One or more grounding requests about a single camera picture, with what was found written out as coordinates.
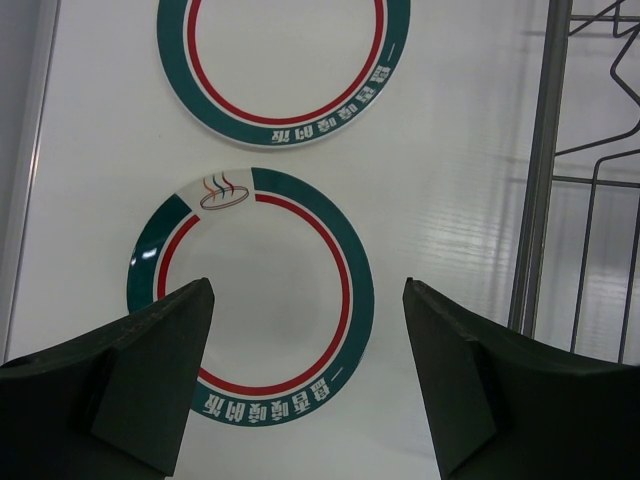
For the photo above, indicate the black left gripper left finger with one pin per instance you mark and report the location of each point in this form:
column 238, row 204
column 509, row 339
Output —
column 112, row 403

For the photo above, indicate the green red rimmed plate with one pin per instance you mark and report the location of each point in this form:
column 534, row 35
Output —
column 279, row 74
column 294, row 295

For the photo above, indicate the grey wire dish rack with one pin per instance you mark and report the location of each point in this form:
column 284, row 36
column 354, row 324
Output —
column 576, row 277

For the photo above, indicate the near green red rimmed plate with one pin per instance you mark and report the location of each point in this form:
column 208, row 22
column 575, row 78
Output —
column 294, row 295

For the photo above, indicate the far green red rimmed plate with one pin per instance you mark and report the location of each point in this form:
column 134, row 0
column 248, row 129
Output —
column 279, row 74

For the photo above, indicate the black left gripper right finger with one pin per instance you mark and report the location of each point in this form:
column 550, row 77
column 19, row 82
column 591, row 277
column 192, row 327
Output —
column 503, row 406

